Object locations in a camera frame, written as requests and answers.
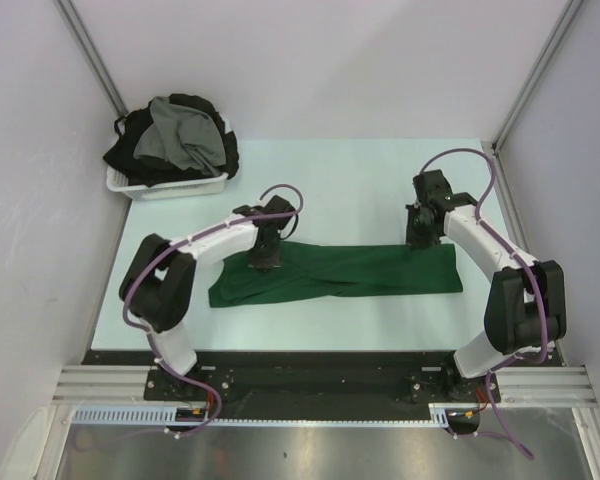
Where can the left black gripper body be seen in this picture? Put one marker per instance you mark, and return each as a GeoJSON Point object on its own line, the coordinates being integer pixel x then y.
{"type": "Point", "coordinates": [267, 258]}

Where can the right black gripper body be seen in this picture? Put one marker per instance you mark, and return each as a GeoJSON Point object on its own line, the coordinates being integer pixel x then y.
{"type": "Point", "coordinates": [418, 234]}

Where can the green t shirt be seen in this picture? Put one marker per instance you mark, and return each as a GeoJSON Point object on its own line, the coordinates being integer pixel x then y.
{"type": "Point", "coordinates": [312, 271]}

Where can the black t shirt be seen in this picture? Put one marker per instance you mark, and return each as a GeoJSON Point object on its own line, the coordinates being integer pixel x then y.
{"type": "Point", "coordinates": [152, 172]}

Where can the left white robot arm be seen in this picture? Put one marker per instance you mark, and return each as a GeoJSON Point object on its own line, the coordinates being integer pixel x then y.
{"type": "Point", "coordinates": [157, 288]}

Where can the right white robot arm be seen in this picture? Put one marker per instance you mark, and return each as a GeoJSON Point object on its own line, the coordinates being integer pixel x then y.
{"type": "Point", "coordinates": [526, 307]}

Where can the grey t shirt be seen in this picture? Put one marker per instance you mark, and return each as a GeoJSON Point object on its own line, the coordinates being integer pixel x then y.
{"type": "Point", "coordinates": [183, 137]}

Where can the white plastic laundry basket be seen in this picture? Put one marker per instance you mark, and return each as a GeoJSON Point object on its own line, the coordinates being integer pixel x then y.
{"type": "Point", "coordinates": [118, 183]}

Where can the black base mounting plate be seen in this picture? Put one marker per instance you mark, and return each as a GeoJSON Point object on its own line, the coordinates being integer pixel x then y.
{"type": "Point", "coordinates": [328, 387]}

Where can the right aluminium corner post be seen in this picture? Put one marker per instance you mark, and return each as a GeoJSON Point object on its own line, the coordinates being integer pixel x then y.
{"type": "Point", "coordinates": [549, 51]}

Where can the aluminium corner post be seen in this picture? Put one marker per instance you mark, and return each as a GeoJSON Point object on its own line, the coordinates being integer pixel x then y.
{"type": "Point", "coordinates": [88, 48]}
{"type": "Point", "coordinates": [549, 51]}

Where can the left aluminium corner post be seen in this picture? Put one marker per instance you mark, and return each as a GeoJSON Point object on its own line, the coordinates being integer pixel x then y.
{"type": "Point", "coordinates": [88, 48]}

